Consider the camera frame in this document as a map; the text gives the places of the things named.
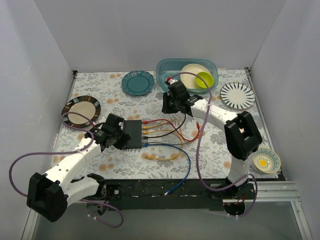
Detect cream plate in tub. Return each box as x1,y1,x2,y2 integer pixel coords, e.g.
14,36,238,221
180,63,211,90

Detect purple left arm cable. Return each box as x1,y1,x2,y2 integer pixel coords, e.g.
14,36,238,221
9,111,125,228

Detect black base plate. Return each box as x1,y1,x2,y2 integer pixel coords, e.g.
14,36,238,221
87,178,284,211

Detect lime green bowl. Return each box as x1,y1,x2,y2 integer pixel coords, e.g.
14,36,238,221
195,71,214,89

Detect red ethernet cable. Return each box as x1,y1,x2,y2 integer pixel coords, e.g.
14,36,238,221
142,119,201,142

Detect aluminium frame rail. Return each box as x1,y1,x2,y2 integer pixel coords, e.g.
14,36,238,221
222,181,313,240

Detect loose yellow ethernet cable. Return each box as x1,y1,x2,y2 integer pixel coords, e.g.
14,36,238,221
144,152,181,161

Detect yellow ethernet cable upper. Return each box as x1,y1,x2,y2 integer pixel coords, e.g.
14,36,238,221
142,119,187,131

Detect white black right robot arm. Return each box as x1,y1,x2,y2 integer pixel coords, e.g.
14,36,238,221
162,79,262,199

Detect brown rimmed cream plate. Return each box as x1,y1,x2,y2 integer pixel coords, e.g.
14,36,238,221
61,95,101,128

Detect blue transparent plastic tub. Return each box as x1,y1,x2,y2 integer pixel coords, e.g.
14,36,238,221
156,58,219,94

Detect yellow flower patterned bowl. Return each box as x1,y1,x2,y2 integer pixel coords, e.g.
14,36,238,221
252,147,281,174

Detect black network switch box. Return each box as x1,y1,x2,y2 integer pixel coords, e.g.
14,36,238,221
123,120,142,150

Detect white plate blue stripes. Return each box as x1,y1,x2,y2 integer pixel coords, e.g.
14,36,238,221
220,82,256,110

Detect yellow ethernet cable lower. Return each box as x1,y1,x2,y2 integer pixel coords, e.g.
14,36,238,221
142,128,191,143

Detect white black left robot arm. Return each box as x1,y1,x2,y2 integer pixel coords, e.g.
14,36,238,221
26,114,131,222

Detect blue ethernet cable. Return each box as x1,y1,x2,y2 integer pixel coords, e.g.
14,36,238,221
142,143,192,196

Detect black ethernet cable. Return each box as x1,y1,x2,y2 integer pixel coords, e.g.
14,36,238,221
142,111,188,140

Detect teal scalloped plate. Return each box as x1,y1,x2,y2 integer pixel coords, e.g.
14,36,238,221
121,71,155,97

